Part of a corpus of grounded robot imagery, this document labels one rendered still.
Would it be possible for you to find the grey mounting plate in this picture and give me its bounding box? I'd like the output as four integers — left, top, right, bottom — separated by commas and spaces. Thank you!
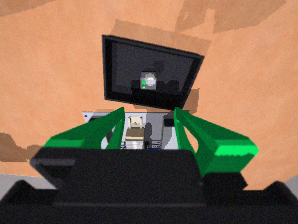
82, 112, 174, 148

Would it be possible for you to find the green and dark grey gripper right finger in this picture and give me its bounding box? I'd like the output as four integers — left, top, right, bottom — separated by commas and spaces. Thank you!
174, 107, 259, 178

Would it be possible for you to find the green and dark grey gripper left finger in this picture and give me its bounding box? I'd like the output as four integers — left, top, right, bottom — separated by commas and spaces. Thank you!
40, 107, 125, 149

